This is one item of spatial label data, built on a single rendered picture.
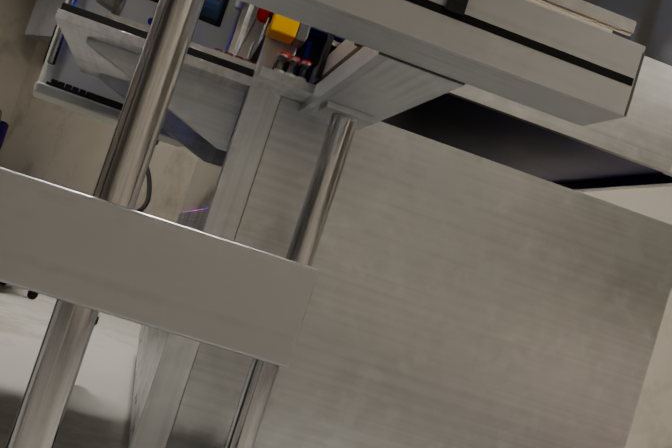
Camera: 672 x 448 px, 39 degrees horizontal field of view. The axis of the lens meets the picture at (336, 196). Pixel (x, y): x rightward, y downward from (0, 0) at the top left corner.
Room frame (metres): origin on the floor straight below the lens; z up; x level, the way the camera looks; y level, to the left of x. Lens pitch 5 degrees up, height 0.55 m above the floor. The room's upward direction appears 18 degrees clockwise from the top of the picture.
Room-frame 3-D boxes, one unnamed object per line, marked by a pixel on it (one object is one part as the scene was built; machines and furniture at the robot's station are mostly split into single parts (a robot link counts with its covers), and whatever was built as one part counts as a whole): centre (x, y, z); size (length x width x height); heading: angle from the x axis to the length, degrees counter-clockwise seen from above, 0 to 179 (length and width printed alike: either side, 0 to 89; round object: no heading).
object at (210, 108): (1.97, 0.42, 0.80); 0.34 x 0.03 x 0.13; 100
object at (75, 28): (2.22, 0.45, 0.87); 0.70 x 0.48 x 0.02; 10
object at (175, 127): (2.46, 0.50, 0.80); 0.34 x 0.03 x 0.13; 100
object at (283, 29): (1.84, 0.19, 1.00); 0.08 x 0.07 x 0.07; 100
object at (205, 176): (2.92, 0.41, 0.73); 1.98 x 0.01 x 0.25; 10
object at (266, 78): (1.83, 0.15, 0.87); 0.14 x 0.13 x 0.02; 100
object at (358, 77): (1.58, 0.00, 0.92); 0.69 x 0.15 x 0.16; 10
